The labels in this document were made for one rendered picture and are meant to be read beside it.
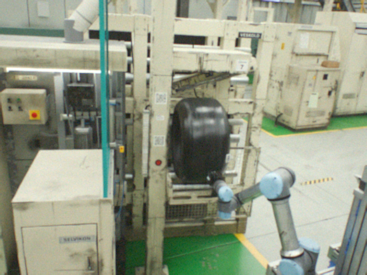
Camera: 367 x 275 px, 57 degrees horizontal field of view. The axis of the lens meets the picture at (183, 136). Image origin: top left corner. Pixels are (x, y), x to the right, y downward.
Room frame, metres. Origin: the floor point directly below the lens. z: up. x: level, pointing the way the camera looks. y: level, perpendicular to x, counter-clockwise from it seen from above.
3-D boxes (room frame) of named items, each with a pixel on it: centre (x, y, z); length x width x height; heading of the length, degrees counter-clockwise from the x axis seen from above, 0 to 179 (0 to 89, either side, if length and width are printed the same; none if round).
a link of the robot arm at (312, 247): (1.46, -0.68, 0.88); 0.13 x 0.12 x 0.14; 138
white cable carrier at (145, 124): (2.10, 0.25, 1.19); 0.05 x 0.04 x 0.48; 12
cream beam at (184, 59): (2.53, -0.14, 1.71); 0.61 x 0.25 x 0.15; 102
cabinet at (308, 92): (6.63, -2.45, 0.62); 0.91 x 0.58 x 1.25; 115
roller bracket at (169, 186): (2.18, 0.10, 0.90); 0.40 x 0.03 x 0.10; 12
